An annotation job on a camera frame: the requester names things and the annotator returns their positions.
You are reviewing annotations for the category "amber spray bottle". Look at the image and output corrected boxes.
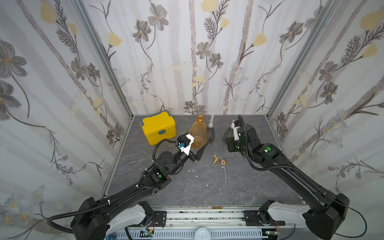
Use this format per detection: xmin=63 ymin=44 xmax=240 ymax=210
xmin=189 ymin=115 xmax=208 ymax=150

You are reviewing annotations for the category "amber spray nozzle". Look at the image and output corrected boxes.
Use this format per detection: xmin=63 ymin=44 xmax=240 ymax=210
xmin=213 ymin=155 xmax=227 ymax=182

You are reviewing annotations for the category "grey translucent spray bottle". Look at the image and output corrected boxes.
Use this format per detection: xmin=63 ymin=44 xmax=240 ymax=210
xmin=222 ymin=120 xmax=235 ymax=144

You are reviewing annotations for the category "clear spray nozzle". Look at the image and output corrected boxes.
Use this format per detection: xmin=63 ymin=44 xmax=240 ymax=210
xmin=208 ymin=115 xmax=214 ymax=129

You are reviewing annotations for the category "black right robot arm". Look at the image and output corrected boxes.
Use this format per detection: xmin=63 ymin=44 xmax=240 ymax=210
xmin=223 ymin=121 xmax=350 ymax=240

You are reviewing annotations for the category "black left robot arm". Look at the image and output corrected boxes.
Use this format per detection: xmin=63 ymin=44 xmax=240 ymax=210
xmin=71 ymin=145 xmax=207 ymax=240

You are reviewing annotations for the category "yellow plastic storage box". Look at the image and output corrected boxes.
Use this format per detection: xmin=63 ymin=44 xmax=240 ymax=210
xmin=141 ymin=110 xmax=177 ymax=146

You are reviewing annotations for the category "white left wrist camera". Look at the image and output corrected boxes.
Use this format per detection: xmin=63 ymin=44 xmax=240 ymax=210
xmin=177 ymin=133 xmax=195 ymax=156

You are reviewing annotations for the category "black corrugated right cable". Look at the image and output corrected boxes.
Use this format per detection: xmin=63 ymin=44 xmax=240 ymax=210
xmin=238 ymin=114 xmax=301 ymax=172

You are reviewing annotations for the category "black corrugated cable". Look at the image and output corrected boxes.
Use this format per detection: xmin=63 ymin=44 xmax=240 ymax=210
xmin=238 ymin=114 xmax=301 ymax=172
xmin=45 ymin=185 xmax=142 ymax=234

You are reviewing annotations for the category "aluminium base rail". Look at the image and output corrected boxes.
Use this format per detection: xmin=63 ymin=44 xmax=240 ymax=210
xmin=116 ymin=205 xmax=328 ymax=240

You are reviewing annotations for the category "black corrugated left cable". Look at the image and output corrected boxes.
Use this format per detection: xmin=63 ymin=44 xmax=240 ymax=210
xmin=45 ymin=185 xmax=142 ymax=234

